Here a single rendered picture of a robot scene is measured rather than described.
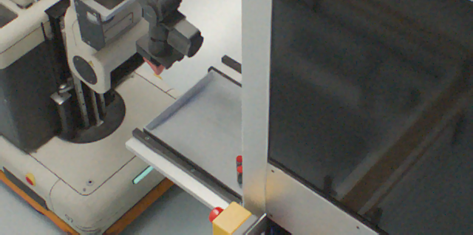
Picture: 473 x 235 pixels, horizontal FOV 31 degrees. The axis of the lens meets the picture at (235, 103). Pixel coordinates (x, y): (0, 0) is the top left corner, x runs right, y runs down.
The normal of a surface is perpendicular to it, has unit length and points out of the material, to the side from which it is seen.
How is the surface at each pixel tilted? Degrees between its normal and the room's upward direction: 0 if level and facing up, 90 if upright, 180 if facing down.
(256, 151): 90
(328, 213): 90
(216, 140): 0
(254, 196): 90
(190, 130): 0
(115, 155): 0
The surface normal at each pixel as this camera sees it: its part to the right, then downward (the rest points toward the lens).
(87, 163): -0.01, -0.66
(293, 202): -0.65, 0.57
